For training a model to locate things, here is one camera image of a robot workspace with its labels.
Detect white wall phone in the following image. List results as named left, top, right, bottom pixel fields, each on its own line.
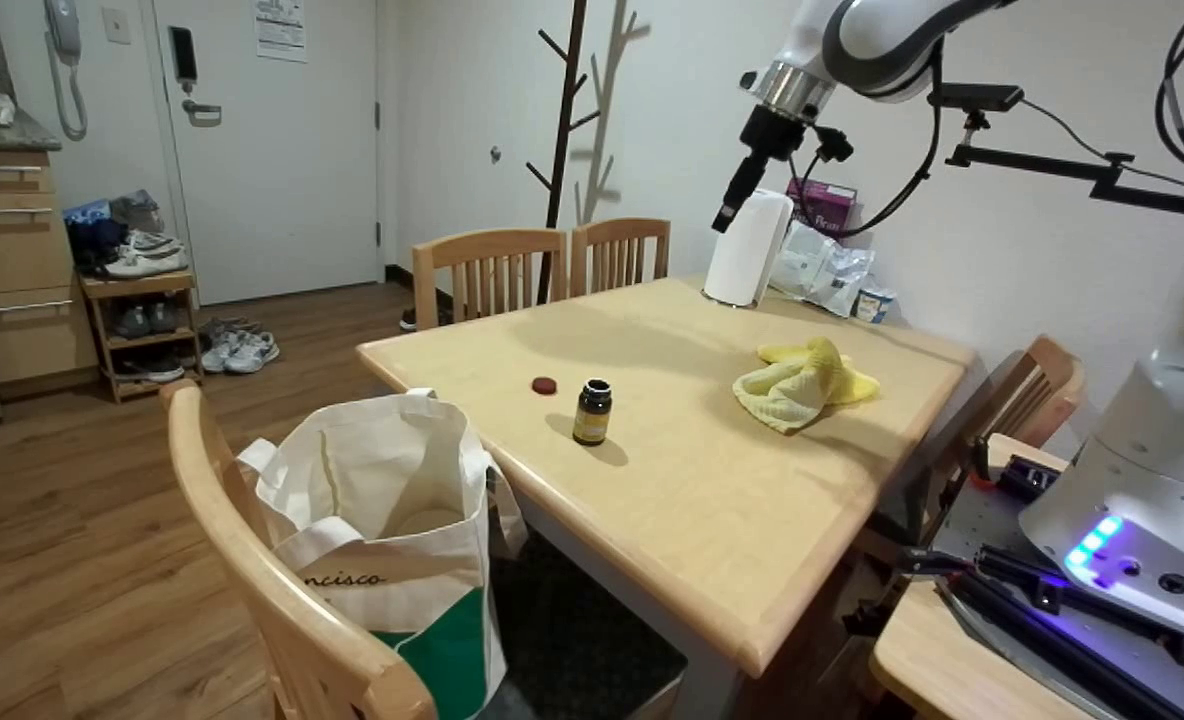
left=42, top=0, right=93, bottom=146

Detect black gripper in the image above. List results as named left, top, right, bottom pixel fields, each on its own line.
left=710, top=106, right=812, bottom=236

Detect black exterior camera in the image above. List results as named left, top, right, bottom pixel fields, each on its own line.
left=929, top=79, right=1028, bottom=118

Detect pink box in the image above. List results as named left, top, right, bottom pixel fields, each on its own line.
left=788, top=175, right=867, bottom=242

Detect light wooden side table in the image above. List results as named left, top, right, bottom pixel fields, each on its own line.
left=867, top=577, right=1105, bottom=720

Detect grey shoes pair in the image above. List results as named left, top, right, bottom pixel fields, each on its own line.
left=107, top=295, right=190, bottom=341

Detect dark brown coat rack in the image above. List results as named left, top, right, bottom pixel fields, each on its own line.
left=526, top=0, right=606, bottom=306

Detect grey metal base plate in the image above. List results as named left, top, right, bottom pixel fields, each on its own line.
left=929, top=477, right=1184, bottom=720

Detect wooden shoe rack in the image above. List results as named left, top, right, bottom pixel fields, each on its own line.
left=75, top=264, right=207, bottom=405

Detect silver door handle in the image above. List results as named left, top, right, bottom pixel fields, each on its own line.
left=178, top=96, right=227, bottom=133

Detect light wooden cabinet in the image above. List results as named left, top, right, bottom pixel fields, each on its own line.
left=0, top=111, right=104, bottom=400

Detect wooden block with black device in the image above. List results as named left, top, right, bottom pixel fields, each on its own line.
left=980, top=429, right=1072, bottom=507

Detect white sneakers pair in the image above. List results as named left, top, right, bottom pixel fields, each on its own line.
left=99, top=230, right=191, bottom=279

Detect pale wooden coat rack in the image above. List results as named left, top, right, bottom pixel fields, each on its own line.
left=572, top=0, right=657, bottom=230

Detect white sneaker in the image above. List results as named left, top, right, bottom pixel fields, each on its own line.
left=223, top=329, right=286, bottom=381
left=197, top=322, right=257, bottom=381

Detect small dark glass bottle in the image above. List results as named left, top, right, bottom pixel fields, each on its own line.
left=570, top=377, right=615, bottom=452

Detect long black bar clamp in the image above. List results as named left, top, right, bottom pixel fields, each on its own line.
left=944, top=563, right=1184, bottom=720

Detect white paper notice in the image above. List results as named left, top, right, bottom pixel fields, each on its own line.
left=254, top=0, right=311, bottom=64

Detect white door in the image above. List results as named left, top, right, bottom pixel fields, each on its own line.
left=148, top=0, right=386, bottom=310

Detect small white box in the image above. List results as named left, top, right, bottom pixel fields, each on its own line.
left=853, top=284, right=904, bottom=329

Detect yellow microfibre cloth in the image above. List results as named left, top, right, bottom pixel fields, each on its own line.
left=727, top=337, right=884, bottom=439

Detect black door lock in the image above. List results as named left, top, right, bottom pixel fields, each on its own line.
left=167, top=23, right=199, bottom=87

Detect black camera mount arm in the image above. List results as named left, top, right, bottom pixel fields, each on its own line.
left=944, top=106, right=1184, bottom=230

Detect white and green tote bag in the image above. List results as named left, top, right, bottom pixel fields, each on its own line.
left=234, top=384, right=533, bottom=720

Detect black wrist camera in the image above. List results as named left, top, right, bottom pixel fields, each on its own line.
left=809, top=119, right=862, bottom=170

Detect dark blue shoes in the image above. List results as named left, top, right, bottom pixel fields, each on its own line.
left=62, top=198, right=132, bottom=279

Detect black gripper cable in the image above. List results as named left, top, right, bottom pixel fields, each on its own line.
left=824, top=36, right=952, bottom=243

